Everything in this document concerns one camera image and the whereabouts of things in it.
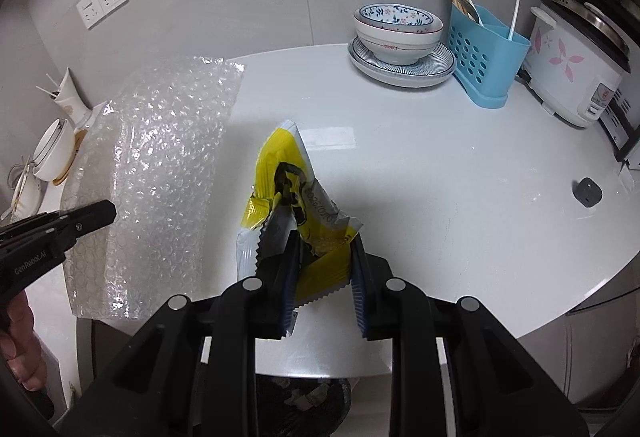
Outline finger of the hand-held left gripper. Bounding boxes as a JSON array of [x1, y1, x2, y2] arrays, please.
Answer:
[[42, 199, 117, 249], [0, 211, 63, 240]]

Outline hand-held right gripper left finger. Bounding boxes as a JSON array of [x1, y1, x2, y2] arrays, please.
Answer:
[[60, 229, 303, 437]]

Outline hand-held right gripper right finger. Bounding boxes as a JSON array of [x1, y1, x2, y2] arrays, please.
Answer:
[[350, 237, 591, 437]]

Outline bubble wrap sheet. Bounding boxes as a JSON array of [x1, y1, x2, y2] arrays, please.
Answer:
[[60, 57, 247, 320]]

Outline yellow snack wrapper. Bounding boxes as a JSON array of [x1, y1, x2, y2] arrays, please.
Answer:
[[236, 119, 362, 340]]

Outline black mesh trash bin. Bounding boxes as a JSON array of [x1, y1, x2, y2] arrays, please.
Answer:
[[255, 374, 353, 437]]

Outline person's left hand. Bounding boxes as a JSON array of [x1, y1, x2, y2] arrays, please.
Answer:
[[0, 289, 48, 393]]

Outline round wooden coaster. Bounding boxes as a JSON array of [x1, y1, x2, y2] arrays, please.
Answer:
[[52, 129, 88, 186]]

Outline white dark-rimmed bowl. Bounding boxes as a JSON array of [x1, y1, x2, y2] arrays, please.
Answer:
[[35, 118, 75, 162], [32, 127, 77, 182]]

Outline white patterned cup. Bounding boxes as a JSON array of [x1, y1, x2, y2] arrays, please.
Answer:
[[52, 67, 93, 125]]

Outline white blue-rimmed plate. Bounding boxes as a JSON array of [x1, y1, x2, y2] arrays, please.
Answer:
[[350, 59, 456, 90]]

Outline blue striped plate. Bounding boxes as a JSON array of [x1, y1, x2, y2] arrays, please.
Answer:
[[348, 37, 457, 82]]

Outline white red-banded bowl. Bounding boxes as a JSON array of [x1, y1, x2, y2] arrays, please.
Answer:
[[354, 14, 444, 66]]

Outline small dark grey device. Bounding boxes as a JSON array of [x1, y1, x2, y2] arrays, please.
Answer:
[[574, 177, 602, 208]]

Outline blue plastic cutlery holder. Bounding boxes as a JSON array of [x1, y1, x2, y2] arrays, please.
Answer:
[[446, 4, 532, 109]]

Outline floral ceramic bowl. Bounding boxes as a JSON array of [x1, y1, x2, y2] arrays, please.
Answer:
[[356, 3, 435, 34]]

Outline metal spoon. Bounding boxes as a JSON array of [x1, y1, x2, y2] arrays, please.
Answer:
[[450, 0, 485, 26]]

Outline white toaster oven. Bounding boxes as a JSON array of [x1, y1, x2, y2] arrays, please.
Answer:
[[597, 84, 640, 172]]

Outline white floral rice cooker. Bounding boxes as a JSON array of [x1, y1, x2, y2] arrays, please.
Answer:
[[520, 0, 630, 128]]

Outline long white straw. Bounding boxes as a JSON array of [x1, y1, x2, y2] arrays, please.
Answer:
[[507, 0, 524, 40]]

